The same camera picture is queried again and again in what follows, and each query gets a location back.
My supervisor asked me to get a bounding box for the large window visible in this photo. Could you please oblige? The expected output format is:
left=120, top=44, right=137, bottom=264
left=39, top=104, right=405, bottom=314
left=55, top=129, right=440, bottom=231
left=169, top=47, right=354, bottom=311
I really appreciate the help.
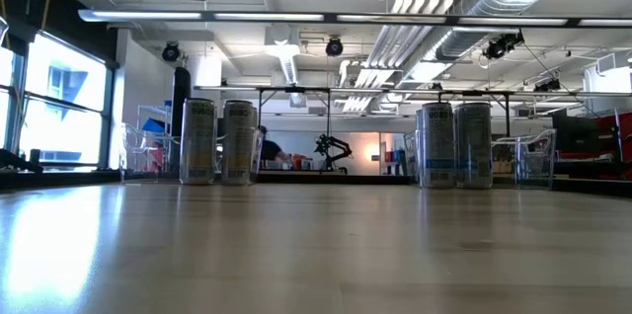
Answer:
left=0, top=17, right=118, bottom=172

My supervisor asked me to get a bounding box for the black monitor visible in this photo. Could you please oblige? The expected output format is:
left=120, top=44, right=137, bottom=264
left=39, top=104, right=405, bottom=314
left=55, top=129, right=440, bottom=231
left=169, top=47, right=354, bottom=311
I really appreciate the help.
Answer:
left=551, top=114, right=601, bottom=155

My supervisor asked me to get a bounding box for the blue band Celsius can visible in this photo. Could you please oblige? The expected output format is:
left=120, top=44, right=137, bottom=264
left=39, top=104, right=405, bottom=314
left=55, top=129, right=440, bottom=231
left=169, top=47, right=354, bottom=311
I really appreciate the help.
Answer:
left=453, top=102, right=494, bottom=190
left=421, top=101, right=455, bottom=190

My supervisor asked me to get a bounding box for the white wire shelf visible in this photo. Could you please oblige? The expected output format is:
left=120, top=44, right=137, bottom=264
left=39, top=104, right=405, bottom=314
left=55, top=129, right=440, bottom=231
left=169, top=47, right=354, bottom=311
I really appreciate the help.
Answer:
left=135, top=104, right=174, bottom=172

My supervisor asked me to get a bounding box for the silver ventilation duct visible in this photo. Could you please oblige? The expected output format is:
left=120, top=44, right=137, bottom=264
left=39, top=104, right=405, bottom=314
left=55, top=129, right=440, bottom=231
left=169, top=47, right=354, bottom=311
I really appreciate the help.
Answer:
left=402, top=0, right=574, bottom=76

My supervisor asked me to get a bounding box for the long ceiling light bar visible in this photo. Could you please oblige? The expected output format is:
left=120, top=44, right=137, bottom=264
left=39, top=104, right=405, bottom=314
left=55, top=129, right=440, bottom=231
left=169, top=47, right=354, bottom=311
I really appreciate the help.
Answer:
left=77, top=7, right=632, bottom=29

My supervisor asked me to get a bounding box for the yellow band Celsius can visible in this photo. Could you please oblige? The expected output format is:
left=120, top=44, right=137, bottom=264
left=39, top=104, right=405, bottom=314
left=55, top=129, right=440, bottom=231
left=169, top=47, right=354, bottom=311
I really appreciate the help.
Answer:
left=179, top=98, right=217, bottom=186
left=221, top=100, right=258, bottom=187

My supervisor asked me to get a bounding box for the black ceiling spotlight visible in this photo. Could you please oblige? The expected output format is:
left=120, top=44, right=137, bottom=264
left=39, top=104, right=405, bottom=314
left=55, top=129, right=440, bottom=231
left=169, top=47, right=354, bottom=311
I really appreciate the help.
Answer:
left=161, top=40, right=182, bottom=62
left=482, top=31, right=525, bottom=61
left=532, top=78, right=563, bottom=93
left=324, top=37, right=345, bottom=57

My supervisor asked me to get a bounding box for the person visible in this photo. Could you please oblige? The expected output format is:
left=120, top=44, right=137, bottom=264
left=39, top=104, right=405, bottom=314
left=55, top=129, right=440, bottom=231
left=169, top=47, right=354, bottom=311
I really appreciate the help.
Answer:
left=257, top=124, right=292, bottom=165

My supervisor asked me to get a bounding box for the black cylindrical column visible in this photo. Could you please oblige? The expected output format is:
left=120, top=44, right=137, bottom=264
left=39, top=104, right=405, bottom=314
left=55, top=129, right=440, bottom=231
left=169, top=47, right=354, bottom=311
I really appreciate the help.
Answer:
left=170, top=66, right=193, bottom=177

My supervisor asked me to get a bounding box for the red cabinet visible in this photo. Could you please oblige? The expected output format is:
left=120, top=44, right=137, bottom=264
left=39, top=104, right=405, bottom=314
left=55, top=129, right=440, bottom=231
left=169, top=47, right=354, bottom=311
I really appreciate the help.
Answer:
left=582, top=110, right=632, bottom=181

